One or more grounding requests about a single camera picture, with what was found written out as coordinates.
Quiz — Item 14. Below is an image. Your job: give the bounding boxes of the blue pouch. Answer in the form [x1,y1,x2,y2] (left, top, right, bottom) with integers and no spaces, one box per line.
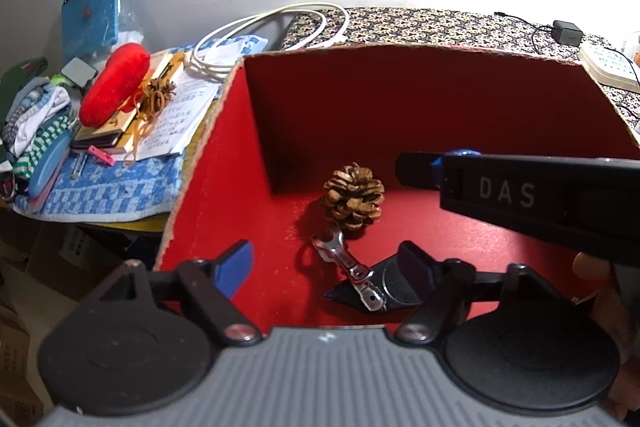
[61,0,122,62]

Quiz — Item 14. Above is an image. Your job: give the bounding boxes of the black cable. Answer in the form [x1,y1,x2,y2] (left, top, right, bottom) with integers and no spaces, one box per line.
[495,12,557,58]

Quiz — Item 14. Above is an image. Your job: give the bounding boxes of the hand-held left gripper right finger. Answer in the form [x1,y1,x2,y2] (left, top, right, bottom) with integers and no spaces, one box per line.
[395,241,591,344]

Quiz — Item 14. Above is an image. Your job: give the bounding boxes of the red fabric-covered box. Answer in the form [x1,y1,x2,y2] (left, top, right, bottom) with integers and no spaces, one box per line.
[152,42,640,333]

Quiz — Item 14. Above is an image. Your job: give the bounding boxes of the metal clip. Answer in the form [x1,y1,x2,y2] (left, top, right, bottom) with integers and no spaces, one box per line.
[311,229,387,312]

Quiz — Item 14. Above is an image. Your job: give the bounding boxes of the white power strip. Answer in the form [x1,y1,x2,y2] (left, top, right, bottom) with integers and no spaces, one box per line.
[579,41,640,94]

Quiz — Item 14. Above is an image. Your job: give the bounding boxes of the small grey square device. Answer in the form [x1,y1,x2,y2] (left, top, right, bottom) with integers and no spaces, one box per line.
[60,57,98,90]

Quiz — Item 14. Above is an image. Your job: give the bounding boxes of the person's right hand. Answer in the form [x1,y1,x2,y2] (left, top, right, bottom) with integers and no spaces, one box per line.
[572,252,640,423]

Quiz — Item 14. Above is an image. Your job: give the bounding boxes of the clear plastic bag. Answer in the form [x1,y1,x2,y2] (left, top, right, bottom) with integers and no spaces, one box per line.
[117,0,146,48]

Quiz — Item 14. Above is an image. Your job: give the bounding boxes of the handwritten white paper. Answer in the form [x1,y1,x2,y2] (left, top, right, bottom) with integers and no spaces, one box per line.
[132,67,221,160]

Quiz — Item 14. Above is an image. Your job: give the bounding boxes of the white grey cloth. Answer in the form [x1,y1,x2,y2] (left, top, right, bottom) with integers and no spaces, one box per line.
[2,79,71,155]

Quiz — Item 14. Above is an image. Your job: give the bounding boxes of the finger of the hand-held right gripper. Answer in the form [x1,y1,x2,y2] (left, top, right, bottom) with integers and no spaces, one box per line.
[432,149,482,168]
[395,152,443,190]

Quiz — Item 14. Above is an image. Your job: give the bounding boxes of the pink clip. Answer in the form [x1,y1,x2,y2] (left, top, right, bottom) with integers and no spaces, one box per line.
[87,145,117,166]

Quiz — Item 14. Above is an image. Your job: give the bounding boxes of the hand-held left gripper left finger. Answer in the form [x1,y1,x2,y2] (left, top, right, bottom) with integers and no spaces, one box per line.
[80,239,263,348]

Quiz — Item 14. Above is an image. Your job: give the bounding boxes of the stack of notebooks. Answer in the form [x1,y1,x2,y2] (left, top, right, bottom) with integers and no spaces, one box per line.
[72,52,186,155]

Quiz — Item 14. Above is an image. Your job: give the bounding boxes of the small pine cone with ribbon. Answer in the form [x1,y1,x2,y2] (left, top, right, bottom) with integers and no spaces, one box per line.
[122,77,177,165]

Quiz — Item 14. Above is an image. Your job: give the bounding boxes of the green striped cloth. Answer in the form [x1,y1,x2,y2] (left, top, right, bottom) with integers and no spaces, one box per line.
[12,114,73,180]

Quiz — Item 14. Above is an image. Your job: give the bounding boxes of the black power adapter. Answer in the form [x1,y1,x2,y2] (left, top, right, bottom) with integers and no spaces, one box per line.
[552,21,583,45]

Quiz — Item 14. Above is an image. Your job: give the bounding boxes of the white cable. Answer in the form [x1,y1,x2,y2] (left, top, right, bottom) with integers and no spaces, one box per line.
[191,2,351,82]

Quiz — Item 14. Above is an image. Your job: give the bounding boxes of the red plush cushion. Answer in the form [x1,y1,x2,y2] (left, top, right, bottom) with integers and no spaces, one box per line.
[79,43,151,128]

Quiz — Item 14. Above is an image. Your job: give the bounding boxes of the large pine cone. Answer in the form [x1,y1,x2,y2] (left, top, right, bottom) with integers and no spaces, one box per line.
[321,163,386,231]

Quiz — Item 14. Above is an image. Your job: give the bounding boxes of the cardboard box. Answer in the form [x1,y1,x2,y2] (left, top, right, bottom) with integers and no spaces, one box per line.
[0,287,46,427]
[25,222,126,288]

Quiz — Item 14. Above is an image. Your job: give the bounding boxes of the blue oval case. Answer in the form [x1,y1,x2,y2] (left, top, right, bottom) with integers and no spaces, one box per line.
[27,129,76,202]

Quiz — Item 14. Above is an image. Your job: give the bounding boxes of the blue checked towel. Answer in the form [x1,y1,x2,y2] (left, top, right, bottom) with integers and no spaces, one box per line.
[12,32,266,223]

